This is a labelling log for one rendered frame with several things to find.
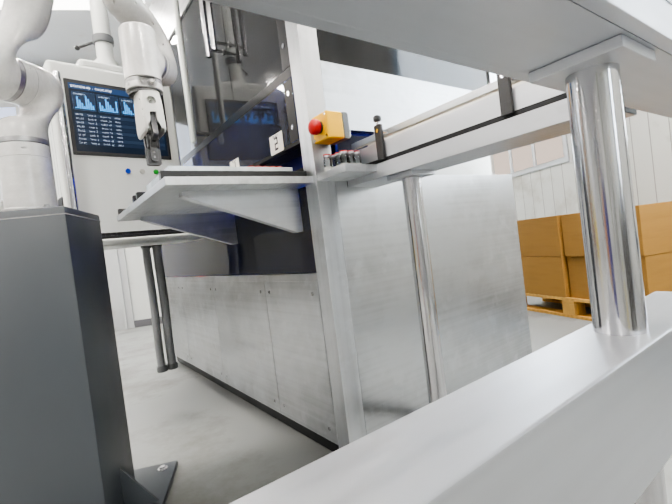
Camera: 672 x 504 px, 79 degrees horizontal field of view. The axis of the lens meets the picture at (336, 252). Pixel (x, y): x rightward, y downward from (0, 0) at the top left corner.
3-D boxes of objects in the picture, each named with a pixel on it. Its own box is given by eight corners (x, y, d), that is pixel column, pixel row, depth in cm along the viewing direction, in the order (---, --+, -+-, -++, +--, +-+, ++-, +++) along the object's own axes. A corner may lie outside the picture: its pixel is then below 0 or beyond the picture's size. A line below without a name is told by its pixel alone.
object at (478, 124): (343, 187, 120) (336, 134, 119) (382, 186, 129) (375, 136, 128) (604, 107, 64) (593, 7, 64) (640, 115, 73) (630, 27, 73)
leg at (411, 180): (442, 445, 116) (410, 176, 115) (469, 456, 109) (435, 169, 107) (421, 458, 111) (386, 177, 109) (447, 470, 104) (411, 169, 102)
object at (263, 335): (293, 331, 342) (279, 226, 340) (535, 379, 175) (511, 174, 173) (168, 363, 283) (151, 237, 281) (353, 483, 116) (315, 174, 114)
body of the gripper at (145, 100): (166, 85, 98) (172, 131, 99) (156, 100, 107) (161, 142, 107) (131, 80, 94) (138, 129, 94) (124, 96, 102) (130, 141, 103)
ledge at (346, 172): (356, 180, 122) (355, 174, 122) (386, 171, 111) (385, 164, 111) (317, 181, 114) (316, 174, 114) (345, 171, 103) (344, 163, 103)
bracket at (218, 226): (235, 244, 165) (231, 212, 165) (238, 243, 163) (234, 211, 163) (144, 253, 145) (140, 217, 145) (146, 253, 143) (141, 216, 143)
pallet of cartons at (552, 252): (591, 291, 350) (582, 212, 349) (765, 311, 231) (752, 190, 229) (504, 306, 334) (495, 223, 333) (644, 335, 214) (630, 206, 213)
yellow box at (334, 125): (335, 145, 116) (331, 120, 116) (350, 138, 110) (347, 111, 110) (312, 144, 112) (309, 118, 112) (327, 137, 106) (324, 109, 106)
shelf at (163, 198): (241, 213, 177) (240, 209, 177) (336, 182, 120) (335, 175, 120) (117, 221, 148) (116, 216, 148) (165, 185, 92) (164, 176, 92)
